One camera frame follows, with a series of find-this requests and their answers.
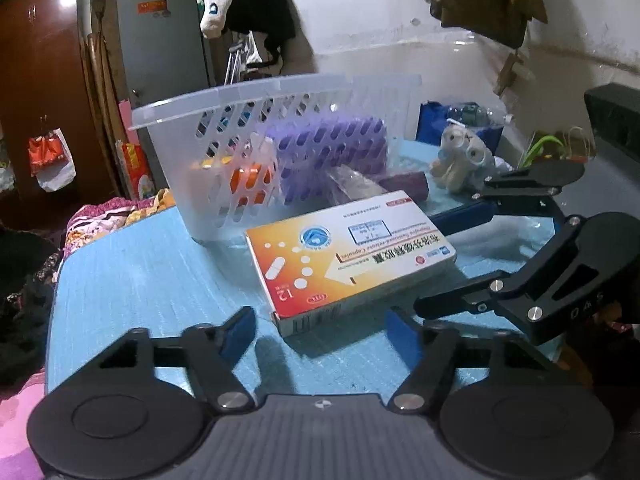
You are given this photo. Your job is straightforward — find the grey metal door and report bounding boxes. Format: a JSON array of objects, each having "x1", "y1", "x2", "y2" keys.
[{"x1": 115, "y1": 0, "x2": 213, "y2": 191}]

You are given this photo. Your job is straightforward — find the purple box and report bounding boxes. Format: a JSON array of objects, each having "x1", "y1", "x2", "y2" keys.
[{"x1": 260, "y1": 112, "x2": 390, "y2": 208}]

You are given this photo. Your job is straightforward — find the orange and white medicine box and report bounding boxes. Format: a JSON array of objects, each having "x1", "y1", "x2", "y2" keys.
[{"x1": 245, "y1": 190, "x2": 458, "y2": 338}]

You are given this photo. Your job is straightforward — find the blue bag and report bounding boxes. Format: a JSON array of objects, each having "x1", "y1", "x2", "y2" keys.
[{"x1": 416, "y1": 101, "x2": 505, "y2": 153}]

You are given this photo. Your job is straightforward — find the red and white hanging bag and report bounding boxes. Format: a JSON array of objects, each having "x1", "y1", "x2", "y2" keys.
[{"x1": 27, "y1": 127, "x2": 77, "y2": 193}]

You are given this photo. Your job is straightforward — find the olive hanging garment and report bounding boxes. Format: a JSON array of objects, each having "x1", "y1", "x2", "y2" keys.
[{"x1": 427, "y1": 0, "x2": 548, "y2": 51}]

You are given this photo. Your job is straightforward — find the dark purple cylinder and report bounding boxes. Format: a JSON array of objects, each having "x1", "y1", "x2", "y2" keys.
[{"x1": 377, "y1": 171, "x2": 430, "y2": 203}]

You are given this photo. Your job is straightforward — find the red printed carton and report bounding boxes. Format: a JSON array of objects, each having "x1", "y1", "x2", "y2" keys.
[{"x1": 116, "y1": 141, "x2": 156, "y2": 201}]

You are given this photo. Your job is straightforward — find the small orange box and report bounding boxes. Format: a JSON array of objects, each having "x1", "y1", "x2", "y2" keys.
[{"x1": 200, "y1": 157, "x2": 276, "y2": 211}]

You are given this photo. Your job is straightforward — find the clear plastic wrapped packet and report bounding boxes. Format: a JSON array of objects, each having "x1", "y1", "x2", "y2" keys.
[{"x1": 322, "y1": 165, "x2": 388, "y2": 206}]

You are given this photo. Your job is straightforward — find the pink blanket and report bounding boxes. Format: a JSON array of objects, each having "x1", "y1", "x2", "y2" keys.
[{"x1": 0, "y1": 367, "x2": 51, "y2": 480}]

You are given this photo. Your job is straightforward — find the metal crutches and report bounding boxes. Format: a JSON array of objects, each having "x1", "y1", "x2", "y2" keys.
[{"x1": 222, "y1": 35, "x2": 258, "y2": 86}]

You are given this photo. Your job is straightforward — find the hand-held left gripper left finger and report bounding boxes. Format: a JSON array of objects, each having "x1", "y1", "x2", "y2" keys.
[{"x1": 75, "y1": 306, "x2": 257, "y2": 414}]

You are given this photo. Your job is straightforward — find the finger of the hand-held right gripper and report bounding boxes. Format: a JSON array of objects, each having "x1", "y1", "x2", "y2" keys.
[
  {"x1": 429, "y1": 159, "x2": 587, "y2": 237},
  {"x1": 414, "y1": 212, "x2": 628, "y2": 347}
]

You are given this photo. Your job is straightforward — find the black hanging garment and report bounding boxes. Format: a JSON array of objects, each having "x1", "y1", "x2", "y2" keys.
[{"x1": 227, "y1": 0, "x2": 301, "y2": 68}]

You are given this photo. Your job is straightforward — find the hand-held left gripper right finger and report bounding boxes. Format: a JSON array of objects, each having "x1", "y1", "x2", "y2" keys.
[{"x1": 386, "y1": 308, "x2": 567, "y2": 416}]

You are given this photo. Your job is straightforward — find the clear plastic bottle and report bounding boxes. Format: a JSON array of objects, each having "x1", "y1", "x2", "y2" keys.
[{"x1": 446, "y1": 102, "x2": 516, "y2": 128}]

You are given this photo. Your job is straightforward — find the translucent plastic basket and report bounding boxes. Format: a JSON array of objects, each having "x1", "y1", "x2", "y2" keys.
[{"x1": 127, "y1": 72, "x2": 425, "y2": 247}]

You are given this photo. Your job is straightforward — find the floral blanket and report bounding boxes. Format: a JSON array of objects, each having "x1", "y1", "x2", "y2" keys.
[{"x1": 0, "y1": 187, "x2": 177, "y2": 311}]

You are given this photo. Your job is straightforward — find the grey plush toy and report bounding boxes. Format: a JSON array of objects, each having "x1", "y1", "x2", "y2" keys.
[{"x1": 431, "y1": 121, "x2": 496, "y2": 195}]

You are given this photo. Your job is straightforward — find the wooden planks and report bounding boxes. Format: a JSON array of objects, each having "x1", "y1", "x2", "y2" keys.
[{"x1": 86, "y1": 0, "x2": 132, "y2": 201}]

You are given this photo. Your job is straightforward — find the brown wooden wardrobe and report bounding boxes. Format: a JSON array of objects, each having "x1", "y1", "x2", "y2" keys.
[{"x1": 0, "y1": 0, "x2": 118, "y2": 233}]

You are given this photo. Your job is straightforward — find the black box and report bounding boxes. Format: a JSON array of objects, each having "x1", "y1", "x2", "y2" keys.
[{"x1": 584, "y1": 84, "x2": 640, "y2": 148}]

